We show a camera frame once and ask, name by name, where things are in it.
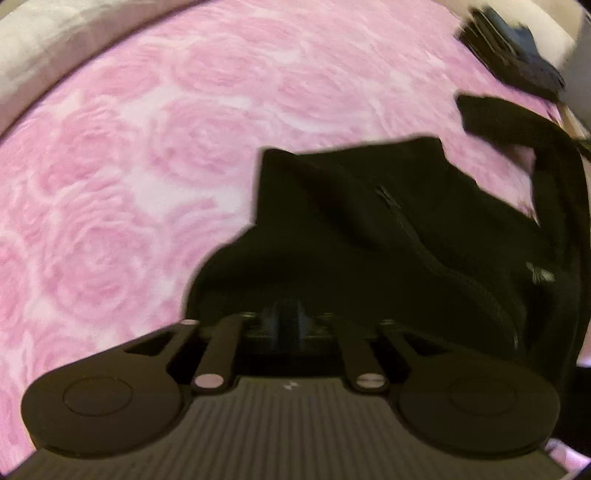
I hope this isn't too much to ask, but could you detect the pink rose bedsheet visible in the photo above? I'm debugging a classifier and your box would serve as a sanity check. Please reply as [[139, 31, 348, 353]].
[[1, 1, 549, 472]]

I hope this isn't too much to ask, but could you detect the black zip jacket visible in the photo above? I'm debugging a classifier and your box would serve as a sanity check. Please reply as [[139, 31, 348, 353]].
[[185, 94, 590, 388]]

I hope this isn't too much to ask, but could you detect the white striped duvet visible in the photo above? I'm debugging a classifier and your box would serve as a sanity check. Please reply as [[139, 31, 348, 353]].
[[1, 0, 191, 132]]

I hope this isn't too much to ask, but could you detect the folded dark clothes stack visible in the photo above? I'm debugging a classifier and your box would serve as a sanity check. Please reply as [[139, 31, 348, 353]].
[[456, 6, 565, 103]]

